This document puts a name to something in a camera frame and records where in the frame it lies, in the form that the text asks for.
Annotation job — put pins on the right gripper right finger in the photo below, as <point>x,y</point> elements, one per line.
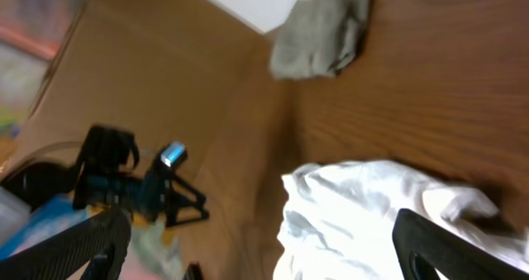
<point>427,251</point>

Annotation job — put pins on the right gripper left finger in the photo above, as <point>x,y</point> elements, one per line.
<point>98,244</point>

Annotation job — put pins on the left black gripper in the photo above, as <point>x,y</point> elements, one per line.
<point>152,195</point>

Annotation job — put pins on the white t-shirt black print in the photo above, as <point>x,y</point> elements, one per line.
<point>338,219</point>

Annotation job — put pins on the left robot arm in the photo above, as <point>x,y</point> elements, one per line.
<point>99,176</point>

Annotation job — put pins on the folded khaki shorts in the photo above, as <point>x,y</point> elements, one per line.
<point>319,38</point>

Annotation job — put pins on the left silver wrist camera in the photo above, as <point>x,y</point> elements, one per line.
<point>173,155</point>

